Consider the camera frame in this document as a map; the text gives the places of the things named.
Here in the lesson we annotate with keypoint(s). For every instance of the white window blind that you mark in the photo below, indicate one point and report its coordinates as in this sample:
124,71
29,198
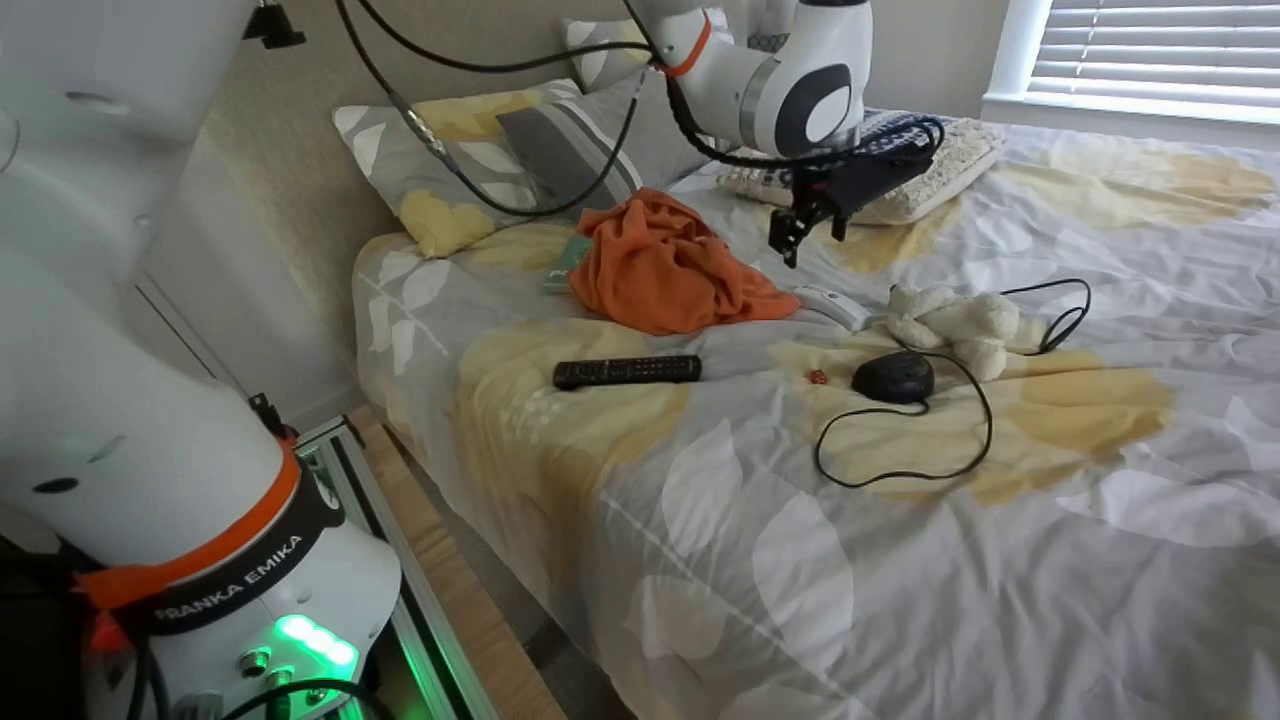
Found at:
1154,46

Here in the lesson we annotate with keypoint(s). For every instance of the beige fabric headboard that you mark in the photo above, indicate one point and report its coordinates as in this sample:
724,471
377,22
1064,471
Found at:
294,212

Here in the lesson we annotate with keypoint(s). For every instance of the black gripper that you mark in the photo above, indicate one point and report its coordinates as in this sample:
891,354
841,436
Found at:
864,167

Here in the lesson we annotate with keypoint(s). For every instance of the small red object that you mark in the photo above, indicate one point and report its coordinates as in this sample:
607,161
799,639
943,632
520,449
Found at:
818,376

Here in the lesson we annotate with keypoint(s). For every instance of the white plush toy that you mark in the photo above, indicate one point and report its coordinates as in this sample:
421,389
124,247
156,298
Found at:
970,323

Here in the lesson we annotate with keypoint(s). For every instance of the black remote control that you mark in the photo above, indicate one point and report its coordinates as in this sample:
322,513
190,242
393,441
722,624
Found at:
626,374

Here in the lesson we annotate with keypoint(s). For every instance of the white window frame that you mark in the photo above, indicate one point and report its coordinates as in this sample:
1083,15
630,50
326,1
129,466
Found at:
1007,62

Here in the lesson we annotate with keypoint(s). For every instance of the white blue patterned pillow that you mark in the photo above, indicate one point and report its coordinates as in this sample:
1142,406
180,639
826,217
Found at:
955,167

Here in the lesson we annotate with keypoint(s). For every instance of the wooden bed frame rail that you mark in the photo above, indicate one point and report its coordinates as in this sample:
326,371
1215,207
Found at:
440,561

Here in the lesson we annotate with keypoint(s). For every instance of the orange cloth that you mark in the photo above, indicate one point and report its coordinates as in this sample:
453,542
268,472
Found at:
664,265

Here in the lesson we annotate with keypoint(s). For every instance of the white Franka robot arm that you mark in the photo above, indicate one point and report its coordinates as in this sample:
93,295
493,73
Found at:
135,441

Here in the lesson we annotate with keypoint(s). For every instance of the large grey yellow floral pillow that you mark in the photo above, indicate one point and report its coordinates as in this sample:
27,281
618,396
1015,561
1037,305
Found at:
403,167

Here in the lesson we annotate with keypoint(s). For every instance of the teal cloth piece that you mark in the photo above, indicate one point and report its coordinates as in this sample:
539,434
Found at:
562,265

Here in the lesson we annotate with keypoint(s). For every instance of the metal robot stand frame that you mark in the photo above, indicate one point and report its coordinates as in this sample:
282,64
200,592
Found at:
385,534

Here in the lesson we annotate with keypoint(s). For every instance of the grey yellow floral bedspread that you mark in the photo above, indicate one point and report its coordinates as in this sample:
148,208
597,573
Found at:
744,573

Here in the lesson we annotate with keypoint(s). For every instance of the grey striped pillow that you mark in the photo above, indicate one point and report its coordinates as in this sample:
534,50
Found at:
564,157

